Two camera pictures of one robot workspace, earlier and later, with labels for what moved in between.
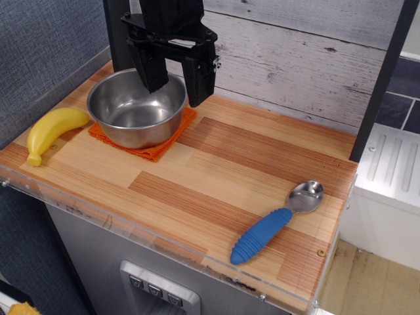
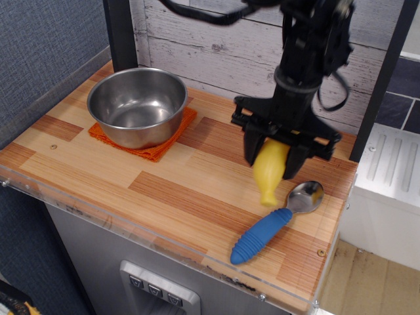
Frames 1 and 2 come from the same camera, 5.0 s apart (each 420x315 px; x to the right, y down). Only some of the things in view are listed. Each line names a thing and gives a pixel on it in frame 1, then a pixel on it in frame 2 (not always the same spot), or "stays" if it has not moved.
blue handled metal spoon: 304,197 stays
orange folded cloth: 155,152 stays
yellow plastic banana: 44,130 -> 268,166
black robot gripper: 193,42 -> 289,116
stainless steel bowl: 132,117 stays
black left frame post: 121,52 stays
